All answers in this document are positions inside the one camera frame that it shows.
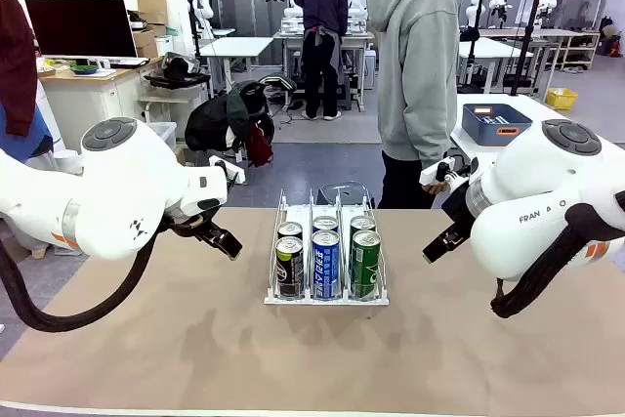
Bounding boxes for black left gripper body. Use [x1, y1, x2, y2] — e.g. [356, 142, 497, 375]
[164, 206, 222, 241]

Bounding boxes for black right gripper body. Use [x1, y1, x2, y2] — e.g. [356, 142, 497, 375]
[440, 176, 479, 238]

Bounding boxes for blue plastic bin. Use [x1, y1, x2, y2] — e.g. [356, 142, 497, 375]
[462, 103, 533, 147]

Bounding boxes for person's right forearm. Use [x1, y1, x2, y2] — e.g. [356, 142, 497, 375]
[413, 69, 461, 187]

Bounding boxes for black cola can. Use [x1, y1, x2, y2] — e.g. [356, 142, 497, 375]
[275, 235, 305, 300]
[276, 221, 304, 241]

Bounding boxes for clear plastic storage box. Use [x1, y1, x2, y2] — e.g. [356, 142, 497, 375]
[145, 121, 178, 150]

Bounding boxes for red cloth bag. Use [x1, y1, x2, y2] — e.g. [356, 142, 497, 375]
[243, 121, 274, 168]

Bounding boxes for dark grey stool seat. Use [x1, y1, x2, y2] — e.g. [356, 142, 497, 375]
[316, 183, 376, 209]

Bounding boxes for large white table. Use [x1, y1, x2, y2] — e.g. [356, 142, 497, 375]
[451, 93, 625, 154]

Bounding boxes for white paper roll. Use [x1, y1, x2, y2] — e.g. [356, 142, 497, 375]
[52, 147, 84, 177]

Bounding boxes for yellow plastic crate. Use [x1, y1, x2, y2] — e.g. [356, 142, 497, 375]
[545, 87, 579, 110]

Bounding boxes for black bag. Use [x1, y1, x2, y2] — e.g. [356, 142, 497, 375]
[144, 51, 211, 91]

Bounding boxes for white background table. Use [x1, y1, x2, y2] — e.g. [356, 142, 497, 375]
[197, 35, 275, 96]
[457, 36, 536, 89]

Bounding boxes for white desk cabinet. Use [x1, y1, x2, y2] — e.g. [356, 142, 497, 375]
[37, 56, 165, 152]

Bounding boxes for person in grey hoodie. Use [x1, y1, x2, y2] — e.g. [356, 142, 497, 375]
[364, 0, 482, 209]

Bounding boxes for black tripod pole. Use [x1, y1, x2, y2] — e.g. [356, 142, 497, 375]
[510, 0, 546, 96]

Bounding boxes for black computer monitor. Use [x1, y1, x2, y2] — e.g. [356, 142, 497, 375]
[23, 0, 139, 60]

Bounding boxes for stacked cardboard boxes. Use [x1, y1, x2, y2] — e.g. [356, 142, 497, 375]
[131, 0, 168, 60]

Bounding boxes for person in dark hoodie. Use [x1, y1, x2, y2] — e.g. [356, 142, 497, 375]
[292, 0, 351, 121]

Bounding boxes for person in maroon top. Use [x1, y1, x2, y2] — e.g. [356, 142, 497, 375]
[0, 0, 55, 164]

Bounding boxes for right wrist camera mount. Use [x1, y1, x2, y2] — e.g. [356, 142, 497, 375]
[419, 155, 482, 188]

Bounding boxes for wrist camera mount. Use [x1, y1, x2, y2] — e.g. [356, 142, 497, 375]
[419, 155, 482, 188]
[208, 155, 245, 187]

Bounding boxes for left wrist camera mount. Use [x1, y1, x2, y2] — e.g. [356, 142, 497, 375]
[208, 155, 245, 187]

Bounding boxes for white wire can dispenser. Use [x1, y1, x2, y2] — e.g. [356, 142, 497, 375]
[263, 188, 392, 307]

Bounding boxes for black camera stand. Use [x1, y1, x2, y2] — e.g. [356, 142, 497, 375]
[457, 0, 489, 94]

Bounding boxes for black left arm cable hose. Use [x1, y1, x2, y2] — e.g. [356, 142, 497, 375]
[0, 221, 163, 334]

